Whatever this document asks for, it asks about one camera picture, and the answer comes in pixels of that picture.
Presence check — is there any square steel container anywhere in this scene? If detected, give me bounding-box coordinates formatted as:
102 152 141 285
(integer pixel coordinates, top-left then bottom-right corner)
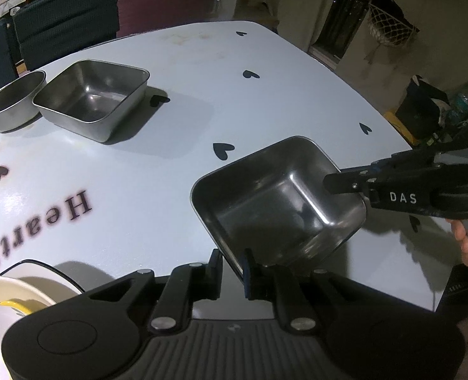
190 135 367 282

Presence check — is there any black bag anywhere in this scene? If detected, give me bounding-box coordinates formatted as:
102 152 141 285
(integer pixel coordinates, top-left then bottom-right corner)
396 75 452 143

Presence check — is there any maroon chair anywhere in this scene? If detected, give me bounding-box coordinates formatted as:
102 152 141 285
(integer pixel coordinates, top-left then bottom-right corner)
116 0 221 39

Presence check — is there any round steel bowl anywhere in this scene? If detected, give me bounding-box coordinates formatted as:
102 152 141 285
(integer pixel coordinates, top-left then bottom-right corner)
0 70 47 133

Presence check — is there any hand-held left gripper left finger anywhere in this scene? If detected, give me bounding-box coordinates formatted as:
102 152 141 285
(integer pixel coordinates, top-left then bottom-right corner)
85 249 224 334

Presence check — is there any net bag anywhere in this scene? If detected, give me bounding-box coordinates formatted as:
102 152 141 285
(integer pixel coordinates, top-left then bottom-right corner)
366 0 420 50

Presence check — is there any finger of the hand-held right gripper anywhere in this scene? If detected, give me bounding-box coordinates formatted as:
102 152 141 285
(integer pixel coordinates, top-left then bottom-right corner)
370 142 446 170
322 167 377 198

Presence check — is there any white plate with black rim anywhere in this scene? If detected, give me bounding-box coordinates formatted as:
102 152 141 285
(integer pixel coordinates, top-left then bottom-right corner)
0 259 86 297

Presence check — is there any rectangular steel container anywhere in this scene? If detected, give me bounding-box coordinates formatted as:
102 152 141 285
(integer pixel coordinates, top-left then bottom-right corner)
32 59 151 144

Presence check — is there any yellow box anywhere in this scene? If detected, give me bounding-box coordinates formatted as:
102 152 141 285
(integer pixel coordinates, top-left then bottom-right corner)
384 111 421 145

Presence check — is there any plastic water bottle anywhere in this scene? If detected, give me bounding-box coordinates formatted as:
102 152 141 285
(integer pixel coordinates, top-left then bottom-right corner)
448 91 468 123

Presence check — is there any black vented box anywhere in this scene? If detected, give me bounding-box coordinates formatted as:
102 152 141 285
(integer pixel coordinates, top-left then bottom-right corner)
436 263 468 313

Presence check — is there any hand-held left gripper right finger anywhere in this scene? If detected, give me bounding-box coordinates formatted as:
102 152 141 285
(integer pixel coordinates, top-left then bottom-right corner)
242 249 373 333

